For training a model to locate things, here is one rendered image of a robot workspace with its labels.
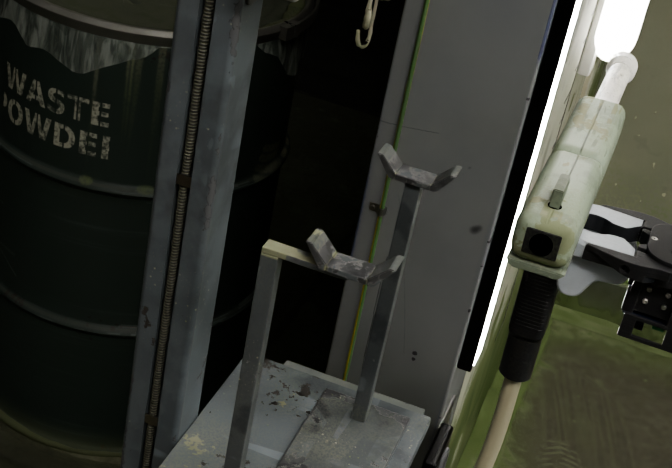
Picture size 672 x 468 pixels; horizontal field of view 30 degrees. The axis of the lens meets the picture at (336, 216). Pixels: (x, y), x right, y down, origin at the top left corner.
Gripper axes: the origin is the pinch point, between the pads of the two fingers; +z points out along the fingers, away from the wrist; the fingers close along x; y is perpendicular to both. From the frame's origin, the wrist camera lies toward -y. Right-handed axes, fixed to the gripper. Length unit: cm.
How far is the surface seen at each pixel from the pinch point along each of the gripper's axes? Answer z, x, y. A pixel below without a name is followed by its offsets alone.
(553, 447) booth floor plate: -9, 120, 111
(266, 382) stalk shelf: 24.8, 11.2, 36.2
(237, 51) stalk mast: 29.3, -2.3, -6.9
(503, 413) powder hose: -1.5, -1.7, 20.1
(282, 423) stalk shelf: 20.6, 5.5, 36.2
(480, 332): 6, 48, 44
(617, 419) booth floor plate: -21, 138, 111
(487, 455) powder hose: -1.3, -2.0, 25.0
